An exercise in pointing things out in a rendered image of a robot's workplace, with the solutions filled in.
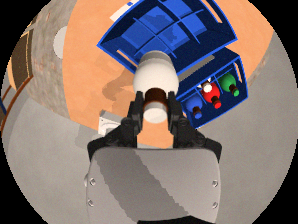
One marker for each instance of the white paper strip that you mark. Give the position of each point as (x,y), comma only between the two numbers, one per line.
(118,13)

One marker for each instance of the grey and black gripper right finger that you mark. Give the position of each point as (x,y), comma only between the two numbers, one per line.
(187,136)

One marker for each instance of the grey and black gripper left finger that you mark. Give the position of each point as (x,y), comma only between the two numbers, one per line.
(124,135)

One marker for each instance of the blue plastic crate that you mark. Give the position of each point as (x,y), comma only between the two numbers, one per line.
(219,61)
(190,40)

